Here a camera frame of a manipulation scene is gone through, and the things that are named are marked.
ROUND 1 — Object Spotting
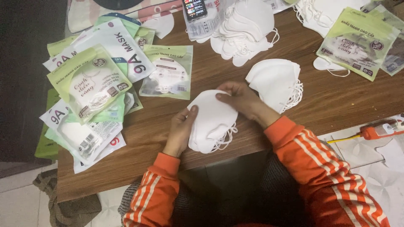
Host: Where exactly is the neat stack of white masks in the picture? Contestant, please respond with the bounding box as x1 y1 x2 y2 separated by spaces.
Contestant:
246 59 304 114

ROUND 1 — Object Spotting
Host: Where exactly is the orange hand tool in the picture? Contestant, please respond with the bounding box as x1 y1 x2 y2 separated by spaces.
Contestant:
360 119 404 141

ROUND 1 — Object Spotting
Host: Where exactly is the clear plastic mask packet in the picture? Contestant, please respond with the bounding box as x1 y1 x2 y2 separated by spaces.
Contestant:
183 0 237 42
263 0 300 15

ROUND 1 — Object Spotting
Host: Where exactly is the heap of mask packets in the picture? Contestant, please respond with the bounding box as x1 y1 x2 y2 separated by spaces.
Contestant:
34 13 194 174

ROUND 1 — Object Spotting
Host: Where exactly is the green mask packet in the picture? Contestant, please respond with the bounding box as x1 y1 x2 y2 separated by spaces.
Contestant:
361 5 404 76
316 7 401 82

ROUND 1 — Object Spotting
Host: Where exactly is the white paper sheet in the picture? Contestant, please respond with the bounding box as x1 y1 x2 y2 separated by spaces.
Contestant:
375 139 404 173

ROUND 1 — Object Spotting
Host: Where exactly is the loose pile of white masks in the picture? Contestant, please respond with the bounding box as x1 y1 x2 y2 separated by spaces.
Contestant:
210 0 280 67

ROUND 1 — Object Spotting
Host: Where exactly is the person's left hand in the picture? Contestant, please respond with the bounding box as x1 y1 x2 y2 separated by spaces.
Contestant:
162 105 199 158

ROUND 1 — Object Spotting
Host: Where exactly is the floral patterned cushion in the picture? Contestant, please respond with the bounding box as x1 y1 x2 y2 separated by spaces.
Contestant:
67 0 184 34

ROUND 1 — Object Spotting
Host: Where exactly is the brown cloth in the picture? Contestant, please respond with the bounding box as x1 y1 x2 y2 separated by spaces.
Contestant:
32 169 102 227

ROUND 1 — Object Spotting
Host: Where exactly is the person's right hand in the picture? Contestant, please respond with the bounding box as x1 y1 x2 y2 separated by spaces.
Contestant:
215 81 281 128

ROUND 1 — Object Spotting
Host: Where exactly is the black smartphone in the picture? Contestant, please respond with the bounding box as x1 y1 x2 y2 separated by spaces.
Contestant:
182 0 208 22

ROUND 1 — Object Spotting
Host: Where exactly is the spread heap of white masks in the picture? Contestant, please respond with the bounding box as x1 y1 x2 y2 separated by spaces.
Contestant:
294 0 373 38

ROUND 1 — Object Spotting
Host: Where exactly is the white face mask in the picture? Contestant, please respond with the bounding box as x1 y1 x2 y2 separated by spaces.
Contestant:
313 57 351 77
141 11 175 40

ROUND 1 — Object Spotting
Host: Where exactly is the person's grey knitted garment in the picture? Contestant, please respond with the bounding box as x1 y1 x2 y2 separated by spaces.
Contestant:
118 151 316 227

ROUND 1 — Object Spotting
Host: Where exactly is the dark wooden cabinet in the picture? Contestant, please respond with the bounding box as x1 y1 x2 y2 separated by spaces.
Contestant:
0 0 69 179

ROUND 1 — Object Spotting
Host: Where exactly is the yellow cable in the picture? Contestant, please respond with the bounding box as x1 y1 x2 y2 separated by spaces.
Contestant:
327 134 362 144

